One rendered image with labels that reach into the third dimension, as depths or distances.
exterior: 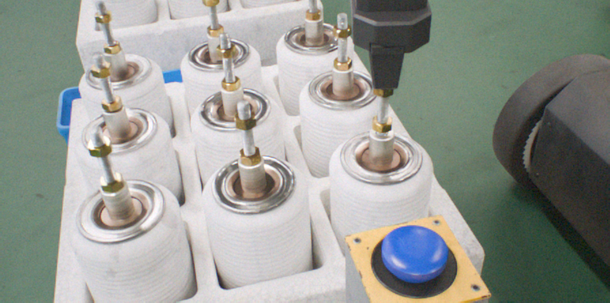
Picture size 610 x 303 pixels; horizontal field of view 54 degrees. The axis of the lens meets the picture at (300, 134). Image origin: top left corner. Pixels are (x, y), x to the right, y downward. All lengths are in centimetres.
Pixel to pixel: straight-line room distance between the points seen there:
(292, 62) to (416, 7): 31
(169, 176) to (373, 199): 22
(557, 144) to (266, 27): 48
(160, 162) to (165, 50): 39
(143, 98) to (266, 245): 26
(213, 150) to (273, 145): 6
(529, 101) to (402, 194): 33
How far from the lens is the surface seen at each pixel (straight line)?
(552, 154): 80
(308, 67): 71
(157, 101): 73
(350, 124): 62
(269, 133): 61
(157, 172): 62
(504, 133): 84
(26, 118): 118
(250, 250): 53
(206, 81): 70
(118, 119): 62
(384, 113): 53
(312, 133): 64
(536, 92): 82
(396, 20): 42
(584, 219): 79
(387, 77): 49
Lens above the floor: 61
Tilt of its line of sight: 38 degrees down
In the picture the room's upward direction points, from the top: 4 degrees counter-clockwise
